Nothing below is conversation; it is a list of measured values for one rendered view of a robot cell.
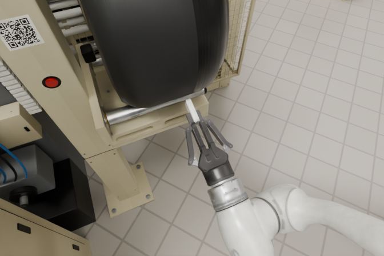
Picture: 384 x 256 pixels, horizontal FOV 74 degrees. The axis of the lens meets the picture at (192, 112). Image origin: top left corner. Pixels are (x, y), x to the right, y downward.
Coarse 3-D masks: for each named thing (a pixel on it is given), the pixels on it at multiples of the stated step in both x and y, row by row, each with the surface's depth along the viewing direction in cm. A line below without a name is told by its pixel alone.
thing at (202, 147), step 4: (192, 124) 68; (192, 128) 68; (196, 128) 68; (192, 132) 70; (196, 132) 67; (196, 136) 67; (200, 136) 67; (196, 140) 68; (200, 140) 67; (200, 144) 66; (204, 144) 66; (200, 148) 67; (204, 148) 66; (204, 152) 65; (208, 156) 65; (208, 160) 64
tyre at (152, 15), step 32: (96, 0) 45; (128, 0) 44; (160, 0) 46; (192, 0) 48; (224, 0) 52; (96, 32) 48; (128, 32) 46; (160, 32) 48; (192, 32) 51; (224, 32) 56; (128, 64) 50; (160, 64) 53; (192, 64) 56; (128, 96) 60; (160, 96) 62
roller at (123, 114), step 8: (192, 96) 86; (160, 104) 83; (168, 104) 84; (112, 112) 80; (120, 112) 80; (128, 112) 80; (136, 112) 81; (144, 112) 82; (112, 120) 79; (120, 120) 80
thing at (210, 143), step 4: (204, 124) 68; (204, 128) 68; (204, 132) 68; (208, 132) 68; (204, 136) 70; (208, 136) 67; (208, 140) 67; (212, 140) 67; (208, 144) 68; (212, 144) 66; (212, 148) 66; (216, 148) 66; (216, 152) 65; (216, 156) 65
